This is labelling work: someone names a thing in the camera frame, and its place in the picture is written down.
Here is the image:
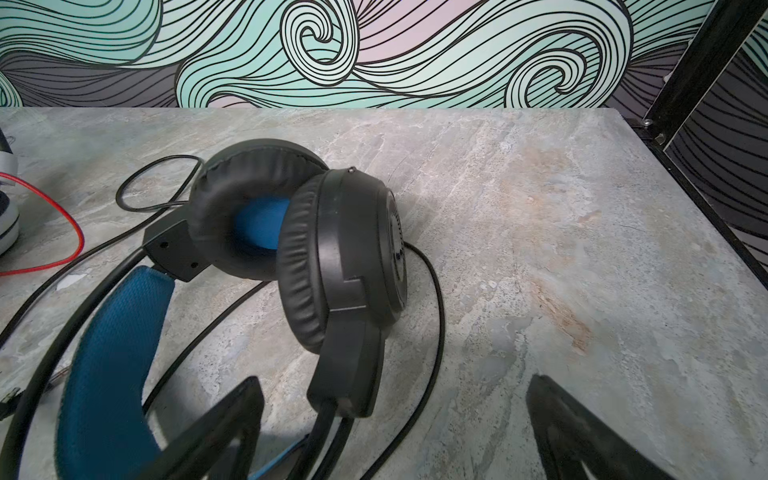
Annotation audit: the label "red headphone cable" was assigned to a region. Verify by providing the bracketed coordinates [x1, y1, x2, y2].
[0, 172, 86, 278]

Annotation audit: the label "white and black headphones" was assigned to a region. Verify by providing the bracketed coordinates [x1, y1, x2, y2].
[0, 133, 20, 255]

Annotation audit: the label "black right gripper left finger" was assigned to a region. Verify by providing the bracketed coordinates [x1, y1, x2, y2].
[137, 376, 264, 479]

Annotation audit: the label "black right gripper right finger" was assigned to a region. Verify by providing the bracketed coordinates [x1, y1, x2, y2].
[526, 375, 671, 479]

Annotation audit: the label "black vertical frame post right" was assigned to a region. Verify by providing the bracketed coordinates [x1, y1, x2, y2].
[641, 1, 767, 283]

